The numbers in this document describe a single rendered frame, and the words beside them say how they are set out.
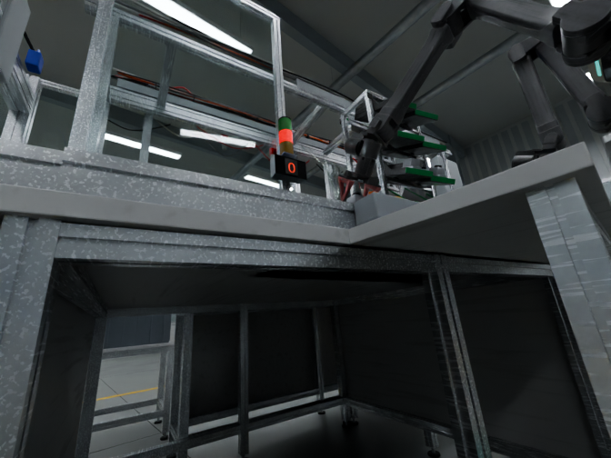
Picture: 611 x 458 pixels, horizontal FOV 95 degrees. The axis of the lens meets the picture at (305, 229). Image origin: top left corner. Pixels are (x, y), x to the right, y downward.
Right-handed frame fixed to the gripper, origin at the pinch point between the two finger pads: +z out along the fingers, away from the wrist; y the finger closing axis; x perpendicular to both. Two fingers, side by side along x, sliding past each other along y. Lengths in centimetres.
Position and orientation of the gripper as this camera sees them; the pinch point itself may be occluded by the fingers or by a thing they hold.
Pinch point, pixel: (354, 200)
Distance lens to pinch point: 97.1
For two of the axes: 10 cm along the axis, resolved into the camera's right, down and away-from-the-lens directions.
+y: -8.5, -1.0, -5.1
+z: -2.6, 9.3, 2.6
